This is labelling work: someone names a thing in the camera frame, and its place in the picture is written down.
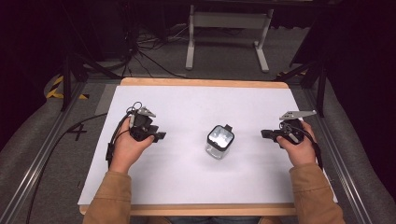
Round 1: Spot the bundle of black floor cables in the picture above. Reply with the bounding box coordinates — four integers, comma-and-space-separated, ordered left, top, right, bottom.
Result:
120, 21, 191, 79

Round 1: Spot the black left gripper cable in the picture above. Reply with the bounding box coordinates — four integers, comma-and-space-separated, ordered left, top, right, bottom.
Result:
25, 105, 135, 224

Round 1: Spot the clear jar with black lid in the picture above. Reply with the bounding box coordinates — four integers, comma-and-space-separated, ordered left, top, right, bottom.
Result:
205, 123, 235, 161

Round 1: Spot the person's left hand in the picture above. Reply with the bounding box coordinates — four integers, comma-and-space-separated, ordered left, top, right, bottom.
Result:
108, 117, 156, 175

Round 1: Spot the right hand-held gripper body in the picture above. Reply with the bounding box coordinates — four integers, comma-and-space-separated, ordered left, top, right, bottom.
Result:
278, 109, 318, 146

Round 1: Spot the black metal stand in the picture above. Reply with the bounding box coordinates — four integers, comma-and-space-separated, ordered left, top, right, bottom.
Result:
60, 50, 122, 112
274, 57, 329, 119

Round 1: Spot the person's right hand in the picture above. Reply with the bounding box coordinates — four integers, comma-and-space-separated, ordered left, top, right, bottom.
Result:
276, 120, 318, 169

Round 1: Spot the wooden table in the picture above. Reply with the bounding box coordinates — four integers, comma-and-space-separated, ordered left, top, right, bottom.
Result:
78, 77, 297, 217

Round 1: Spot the white metal desk frame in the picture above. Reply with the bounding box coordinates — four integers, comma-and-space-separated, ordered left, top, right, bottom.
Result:
185, 4, 276, 75

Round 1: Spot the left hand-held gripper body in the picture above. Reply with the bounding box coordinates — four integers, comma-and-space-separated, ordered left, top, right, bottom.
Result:
125, 101, 159, 143

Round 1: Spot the yellow black striped tape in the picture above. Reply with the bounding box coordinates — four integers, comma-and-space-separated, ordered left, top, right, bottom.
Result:
46, 75, 90, 101

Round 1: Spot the white table sheet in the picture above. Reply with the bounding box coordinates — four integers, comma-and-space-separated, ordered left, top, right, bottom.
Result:
77, 85, 339, 206

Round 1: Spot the aluminium floor rail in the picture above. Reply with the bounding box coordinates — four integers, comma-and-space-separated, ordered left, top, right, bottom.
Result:
0, 81, 88, 224
303, 88, 375, 224

